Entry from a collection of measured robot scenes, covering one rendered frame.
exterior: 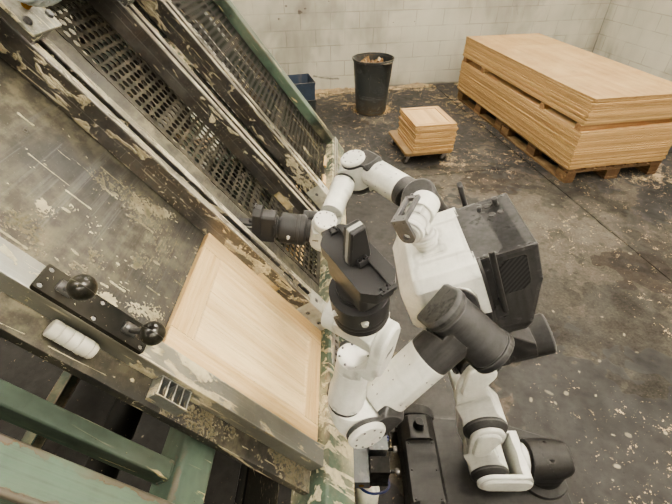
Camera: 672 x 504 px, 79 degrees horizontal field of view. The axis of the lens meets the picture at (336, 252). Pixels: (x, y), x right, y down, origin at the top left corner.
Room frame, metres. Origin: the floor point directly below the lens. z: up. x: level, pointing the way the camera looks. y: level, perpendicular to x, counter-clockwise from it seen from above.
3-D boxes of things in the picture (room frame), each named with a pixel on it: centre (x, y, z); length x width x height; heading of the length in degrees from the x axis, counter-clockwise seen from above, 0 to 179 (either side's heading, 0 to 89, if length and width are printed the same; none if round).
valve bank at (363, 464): (0.69, -0.11, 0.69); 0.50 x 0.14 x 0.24; 0
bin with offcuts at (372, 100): (5.33, -0.45, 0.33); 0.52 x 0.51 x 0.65; 11
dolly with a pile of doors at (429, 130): (4.10, -0.88, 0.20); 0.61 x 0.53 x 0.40; 11
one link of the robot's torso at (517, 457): (0.73, -0.63, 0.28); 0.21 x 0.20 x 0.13; 90
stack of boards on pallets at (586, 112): (4.70, -2.40, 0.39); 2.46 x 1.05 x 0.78; 11
